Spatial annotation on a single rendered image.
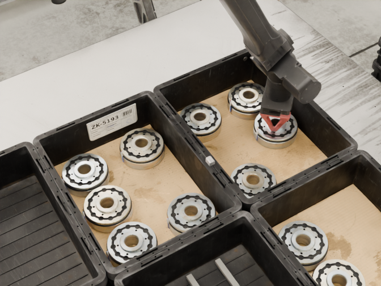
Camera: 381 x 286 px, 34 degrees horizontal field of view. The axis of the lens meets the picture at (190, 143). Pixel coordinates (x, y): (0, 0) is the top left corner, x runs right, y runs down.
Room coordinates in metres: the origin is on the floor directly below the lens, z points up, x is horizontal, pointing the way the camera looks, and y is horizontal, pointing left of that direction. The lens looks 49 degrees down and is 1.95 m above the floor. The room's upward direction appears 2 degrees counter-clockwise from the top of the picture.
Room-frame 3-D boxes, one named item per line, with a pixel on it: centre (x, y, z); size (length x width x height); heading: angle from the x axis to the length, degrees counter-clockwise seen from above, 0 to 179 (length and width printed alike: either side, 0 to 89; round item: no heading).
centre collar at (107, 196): (0.79, 0.18, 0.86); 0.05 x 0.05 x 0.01
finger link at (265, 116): (0.99, -0.20, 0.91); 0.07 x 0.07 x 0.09; 75
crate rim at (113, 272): (0.82, 0.12, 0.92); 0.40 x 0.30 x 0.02; 30
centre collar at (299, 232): (0.68, -0.22, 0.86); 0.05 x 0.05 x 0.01
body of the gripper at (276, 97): (1.00, -0.20, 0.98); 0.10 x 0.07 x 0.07; 165
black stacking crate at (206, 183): (0.82, 0.12, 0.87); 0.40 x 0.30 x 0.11; 30
